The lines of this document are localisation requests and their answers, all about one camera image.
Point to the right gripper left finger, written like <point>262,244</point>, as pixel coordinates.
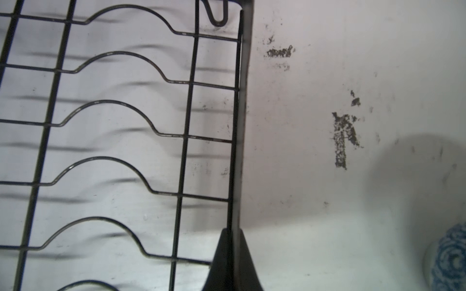
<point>220,277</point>

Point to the blue floral ceramic bowl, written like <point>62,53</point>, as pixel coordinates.
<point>444,264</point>

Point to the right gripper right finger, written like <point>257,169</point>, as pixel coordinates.
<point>248,279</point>

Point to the black wire dish rack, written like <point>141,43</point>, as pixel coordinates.
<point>236,156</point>

